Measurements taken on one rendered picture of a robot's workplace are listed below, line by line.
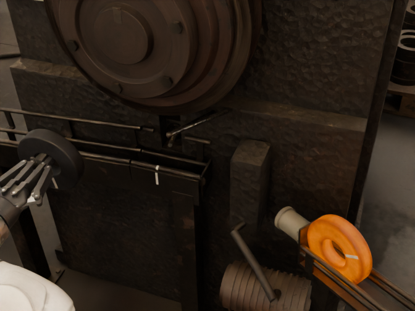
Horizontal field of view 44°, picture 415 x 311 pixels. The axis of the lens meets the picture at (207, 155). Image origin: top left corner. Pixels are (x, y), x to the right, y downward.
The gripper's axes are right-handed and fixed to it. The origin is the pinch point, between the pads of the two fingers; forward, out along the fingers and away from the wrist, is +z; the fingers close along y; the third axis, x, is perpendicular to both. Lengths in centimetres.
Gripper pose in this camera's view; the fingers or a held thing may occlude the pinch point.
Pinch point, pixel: (49, 155)
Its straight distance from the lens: 118.7
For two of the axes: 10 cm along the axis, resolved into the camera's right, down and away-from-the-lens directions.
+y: 9.4, 2.0, -2.7
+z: 3.4, -6.3, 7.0
